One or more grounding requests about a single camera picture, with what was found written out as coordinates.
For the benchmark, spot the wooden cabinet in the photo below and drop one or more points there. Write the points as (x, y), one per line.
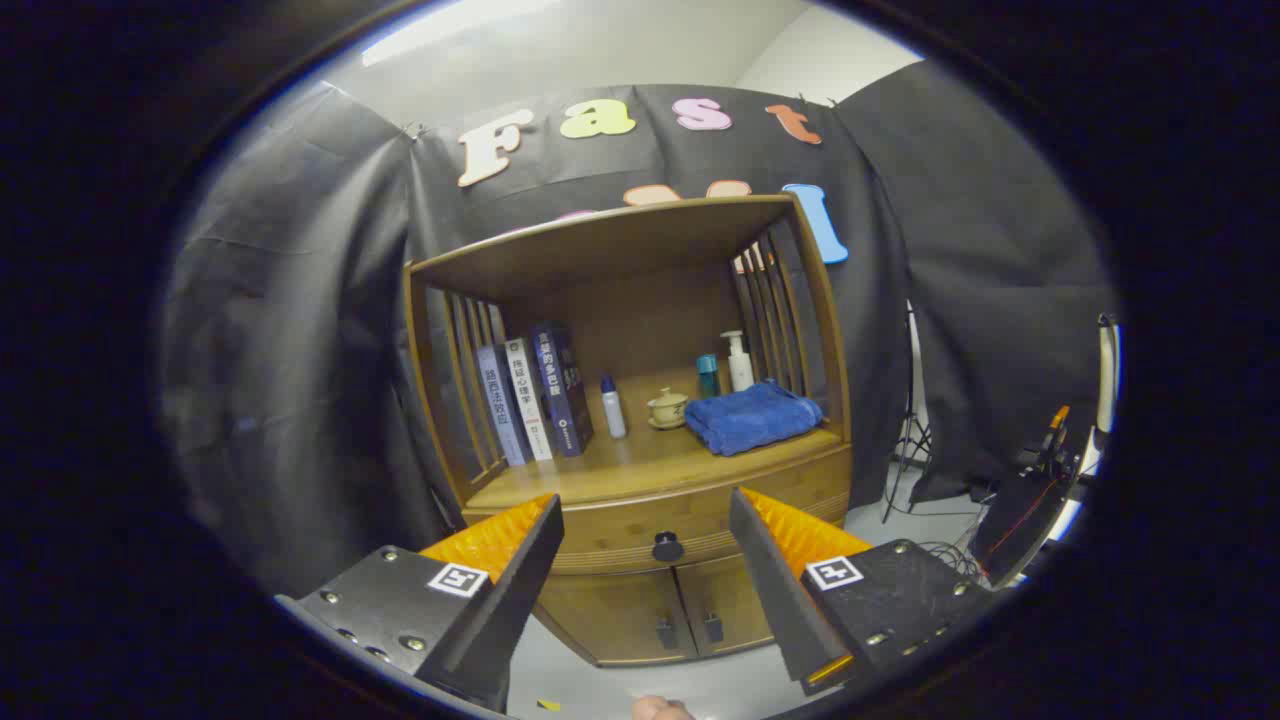
(640, 300)

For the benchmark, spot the wooden drawer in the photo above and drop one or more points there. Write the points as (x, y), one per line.
(600, 530)

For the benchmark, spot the wooden countertop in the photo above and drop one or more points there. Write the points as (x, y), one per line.
(650, 460)

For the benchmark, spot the dark blue book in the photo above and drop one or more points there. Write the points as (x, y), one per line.
(562, 390)

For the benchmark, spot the black tripod stand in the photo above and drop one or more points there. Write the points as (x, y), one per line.
(908, 440)

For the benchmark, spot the teal bottle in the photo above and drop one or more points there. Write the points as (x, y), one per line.
(707, 375)

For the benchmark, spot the yellowish lidded tea cup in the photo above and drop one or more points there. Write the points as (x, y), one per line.
(668, 408)

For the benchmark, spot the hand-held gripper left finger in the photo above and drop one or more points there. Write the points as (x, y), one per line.
(510, 600)

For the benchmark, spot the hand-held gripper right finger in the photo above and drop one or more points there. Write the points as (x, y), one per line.
(775, 600)

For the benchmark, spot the black round drawer knob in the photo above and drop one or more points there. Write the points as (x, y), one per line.
(667, 547)

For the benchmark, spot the white book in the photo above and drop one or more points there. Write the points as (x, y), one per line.
(527, 395)

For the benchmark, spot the white pump bottle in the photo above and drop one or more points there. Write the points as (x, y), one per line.
(740, 370)

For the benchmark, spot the white bottle blue cap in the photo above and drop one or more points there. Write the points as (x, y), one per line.
(613, 412)

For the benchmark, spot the blue folded towel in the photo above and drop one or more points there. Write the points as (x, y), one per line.
(750, 420)

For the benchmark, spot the wooden cabinet door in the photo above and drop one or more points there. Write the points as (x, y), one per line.
(610, 610)
(725, 590)

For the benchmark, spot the light blue book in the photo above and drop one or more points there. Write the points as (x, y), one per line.
(503, 405)

